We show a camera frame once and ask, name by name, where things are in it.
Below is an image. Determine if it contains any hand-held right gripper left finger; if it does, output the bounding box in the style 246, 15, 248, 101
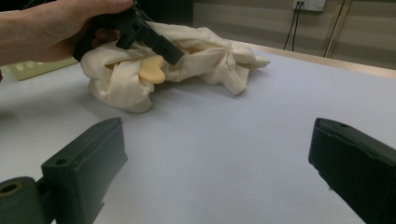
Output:
41, 117, 129, 224

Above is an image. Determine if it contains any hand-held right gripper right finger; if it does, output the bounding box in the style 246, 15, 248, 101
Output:
307, 117, 396, 224

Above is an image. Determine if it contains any cream cloth garment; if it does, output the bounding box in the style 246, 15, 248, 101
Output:
79, 21, 271, 114

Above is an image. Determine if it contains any light green plastic basket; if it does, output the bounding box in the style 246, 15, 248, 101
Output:
0, 57, 78, 82

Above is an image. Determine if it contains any wooden table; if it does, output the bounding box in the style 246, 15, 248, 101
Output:
232, 39, 396, 79

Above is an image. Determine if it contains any black wall cable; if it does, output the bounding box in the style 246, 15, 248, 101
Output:
282, 2, 297, 50
290, 2, 303, 52

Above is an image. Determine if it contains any white wall outlet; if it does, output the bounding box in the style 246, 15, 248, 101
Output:
291, 0, 327, 12

